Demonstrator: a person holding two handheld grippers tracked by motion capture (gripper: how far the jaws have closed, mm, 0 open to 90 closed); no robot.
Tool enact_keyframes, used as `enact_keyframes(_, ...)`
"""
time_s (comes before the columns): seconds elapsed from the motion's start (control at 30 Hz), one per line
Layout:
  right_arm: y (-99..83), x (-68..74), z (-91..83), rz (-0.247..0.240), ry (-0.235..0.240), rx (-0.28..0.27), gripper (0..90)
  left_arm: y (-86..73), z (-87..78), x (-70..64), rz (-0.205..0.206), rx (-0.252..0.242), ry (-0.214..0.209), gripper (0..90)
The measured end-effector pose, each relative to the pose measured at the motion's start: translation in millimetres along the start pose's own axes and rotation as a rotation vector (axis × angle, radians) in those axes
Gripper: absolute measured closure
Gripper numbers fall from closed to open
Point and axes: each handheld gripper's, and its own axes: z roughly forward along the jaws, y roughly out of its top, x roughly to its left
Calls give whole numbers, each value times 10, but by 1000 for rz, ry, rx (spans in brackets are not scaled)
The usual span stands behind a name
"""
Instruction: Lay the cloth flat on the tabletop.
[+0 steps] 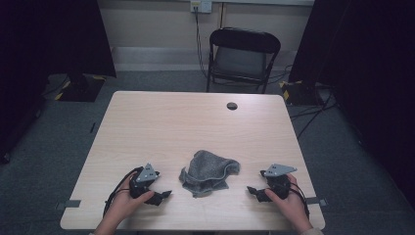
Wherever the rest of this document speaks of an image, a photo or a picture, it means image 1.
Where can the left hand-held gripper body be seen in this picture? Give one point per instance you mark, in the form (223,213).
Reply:
(138,187)

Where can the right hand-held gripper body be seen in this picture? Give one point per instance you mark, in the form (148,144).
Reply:
(279,186)

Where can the gray towel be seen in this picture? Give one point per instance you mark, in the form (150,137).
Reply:
(207,171)

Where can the person's left hand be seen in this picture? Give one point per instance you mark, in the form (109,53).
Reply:
(122,204)

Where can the person's right hand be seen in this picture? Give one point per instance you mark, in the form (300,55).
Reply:
(293,207)

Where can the gray tape strip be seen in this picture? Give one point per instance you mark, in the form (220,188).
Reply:
(70,204)
(318,201)

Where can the black stand base yellow tape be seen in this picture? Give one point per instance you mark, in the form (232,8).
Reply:
(298,93)

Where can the black folding chair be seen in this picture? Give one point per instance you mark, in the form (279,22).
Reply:
(241,60)

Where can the black curtain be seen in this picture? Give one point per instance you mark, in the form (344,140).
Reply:
(39,49)
(368,65)

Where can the white wall outlet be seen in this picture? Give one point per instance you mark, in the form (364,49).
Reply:
(201,6)

